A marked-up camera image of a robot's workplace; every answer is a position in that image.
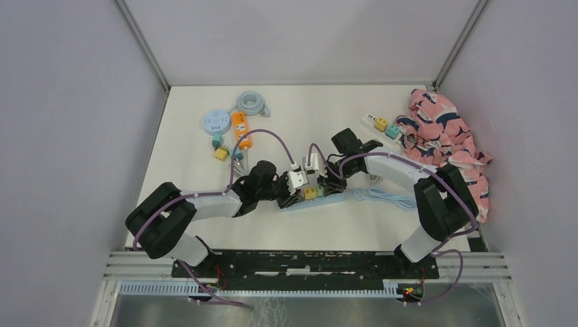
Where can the orange power strip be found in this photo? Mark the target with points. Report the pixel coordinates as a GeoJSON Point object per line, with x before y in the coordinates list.
{"type": "Point", "coordinates": [241, 127]}

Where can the yellow USB charger plug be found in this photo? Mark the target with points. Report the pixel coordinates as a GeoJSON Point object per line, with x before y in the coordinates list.
{"type": "Point", "coordinates": [221, 153]}

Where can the green plug on blue strip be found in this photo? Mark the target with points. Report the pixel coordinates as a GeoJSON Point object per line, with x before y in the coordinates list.
{"type": "Point", "coordinates": [319, 191]}

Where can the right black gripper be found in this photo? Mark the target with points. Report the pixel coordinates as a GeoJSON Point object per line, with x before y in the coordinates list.
{"type": "Point", "coordinates": [332, 187]}

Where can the pink patterned cloth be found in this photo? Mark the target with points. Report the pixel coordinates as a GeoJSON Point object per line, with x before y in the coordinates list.
{"type": "Point", "coordinates": [434, 133]}

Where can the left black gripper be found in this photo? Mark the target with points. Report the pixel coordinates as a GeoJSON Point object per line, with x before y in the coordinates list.
{"type": "Point", "coordinates": [290, 199]}

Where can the teal USB charger plug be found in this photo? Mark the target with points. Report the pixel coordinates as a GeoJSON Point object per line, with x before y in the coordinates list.
{"type": "Point", "coordinates": [217, 141]}

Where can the teal plug on white strip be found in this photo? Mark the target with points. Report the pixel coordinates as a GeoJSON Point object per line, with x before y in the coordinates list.
{"type": "Point", "coordinates": [393, 132]}

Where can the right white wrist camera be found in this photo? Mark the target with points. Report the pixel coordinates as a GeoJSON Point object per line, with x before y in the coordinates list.
{"type": "Point", "coordinates": [311, 165]}

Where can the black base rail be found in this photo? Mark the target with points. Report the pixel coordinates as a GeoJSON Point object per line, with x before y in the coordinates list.
{"type": "Point", "coordinates": [260, 270]}

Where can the yellow plug on blue strip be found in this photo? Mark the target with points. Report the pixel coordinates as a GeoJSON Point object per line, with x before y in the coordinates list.
{"type": "Point", "coordinates": [310, 193]}

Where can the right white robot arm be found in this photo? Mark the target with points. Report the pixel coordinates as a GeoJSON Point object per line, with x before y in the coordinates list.
{"type": "Point", "coordinates": [444, 203]}

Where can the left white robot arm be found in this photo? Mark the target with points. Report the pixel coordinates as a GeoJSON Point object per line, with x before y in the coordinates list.
{"type": "Point", "coordinates": [158, 224]}

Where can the white power strip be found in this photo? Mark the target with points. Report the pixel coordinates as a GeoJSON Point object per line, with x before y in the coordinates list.
{"type": "Point", "coordinates": [367, 121]}

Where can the round blue power socket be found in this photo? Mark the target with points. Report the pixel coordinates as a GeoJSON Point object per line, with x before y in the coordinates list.
{"type": "Point", "coordinates": [216, 121]}

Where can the yellow plug on white strip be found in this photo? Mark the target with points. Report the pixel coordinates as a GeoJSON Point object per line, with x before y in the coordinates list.
{"type": "Point", "coordinates": [381, 124]}

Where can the long blue power strip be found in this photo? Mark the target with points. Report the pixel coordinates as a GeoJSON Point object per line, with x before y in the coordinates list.
{"type": "Point", "coordinates": [316, 201]}

